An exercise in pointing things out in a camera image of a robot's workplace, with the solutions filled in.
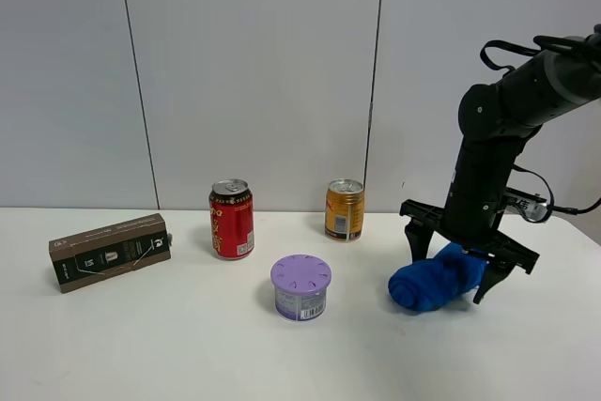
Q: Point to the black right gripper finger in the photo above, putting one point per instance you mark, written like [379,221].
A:
[419,235]

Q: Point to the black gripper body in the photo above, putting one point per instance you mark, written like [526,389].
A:
[474,234]

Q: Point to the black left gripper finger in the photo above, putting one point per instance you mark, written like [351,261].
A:
[494,274]

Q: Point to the blue towel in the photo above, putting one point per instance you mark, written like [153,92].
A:
[429,284]

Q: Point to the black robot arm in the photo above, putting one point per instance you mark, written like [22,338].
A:
[497,121]

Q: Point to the gold drink can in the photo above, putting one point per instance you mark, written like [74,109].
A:
[344,209]

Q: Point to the purple lidded air freshener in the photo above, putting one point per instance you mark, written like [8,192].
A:
[300,284]

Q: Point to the red soda can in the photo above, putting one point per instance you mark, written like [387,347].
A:
[231,218]

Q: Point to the brown green cardboard box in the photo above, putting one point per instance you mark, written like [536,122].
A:
[100,254]

